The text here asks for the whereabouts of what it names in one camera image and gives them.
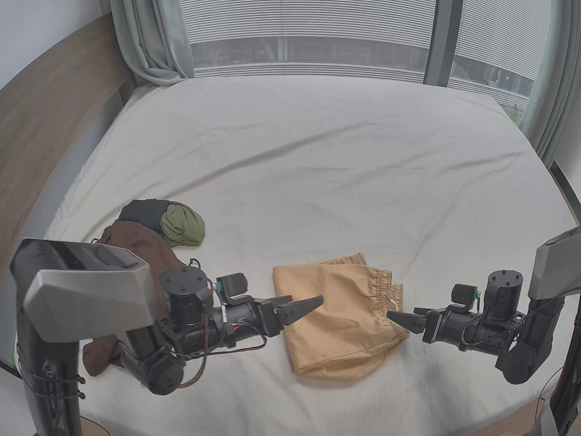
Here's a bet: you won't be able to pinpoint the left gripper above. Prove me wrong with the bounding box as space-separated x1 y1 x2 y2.
222 294 325 339

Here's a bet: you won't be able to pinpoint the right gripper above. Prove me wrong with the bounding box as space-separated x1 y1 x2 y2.
386 306 484 349

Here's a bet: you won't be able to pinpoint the tan shorts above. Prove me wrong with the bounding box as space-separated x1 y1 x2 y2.
272 253 411 382

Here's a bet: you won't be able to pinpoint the bed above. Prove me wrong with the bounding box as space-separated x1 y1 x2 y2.
0 14 581 436

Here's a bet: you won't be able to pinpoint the olive green garment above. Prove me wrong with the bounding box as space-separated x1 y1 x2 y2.
160 203 207 247

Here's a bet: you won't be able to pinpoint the brown garment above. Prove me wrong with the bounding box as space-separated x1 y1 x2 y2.
82 222 202 377

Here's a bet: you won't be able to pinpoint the dark grey garment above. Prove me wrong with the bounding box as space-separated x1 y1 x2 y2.
119 199 191 235

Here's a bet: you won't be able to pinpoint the grey-green curtain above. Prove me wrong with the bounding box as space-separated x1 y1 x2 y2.
105 0 196 85
519 0 581 167

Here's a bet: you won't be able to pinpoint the window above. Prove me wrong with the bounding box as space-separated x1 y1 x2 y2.
175 0 556 110

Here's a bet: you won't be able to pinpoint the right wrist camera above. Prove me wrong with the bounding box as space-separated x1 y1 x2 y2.
450 283 481 314

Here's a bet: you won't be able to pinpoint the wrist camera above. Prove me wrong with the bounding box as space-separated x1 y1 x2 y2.
215 272 249 300
450 283 481 314

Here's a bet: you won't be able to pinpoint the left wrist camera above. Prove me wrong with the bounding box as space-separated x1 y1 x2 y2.
215 272 249 300

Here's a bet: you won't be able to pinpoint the black cable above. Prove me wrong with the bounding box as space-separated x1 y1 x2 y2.
537 365 564 410

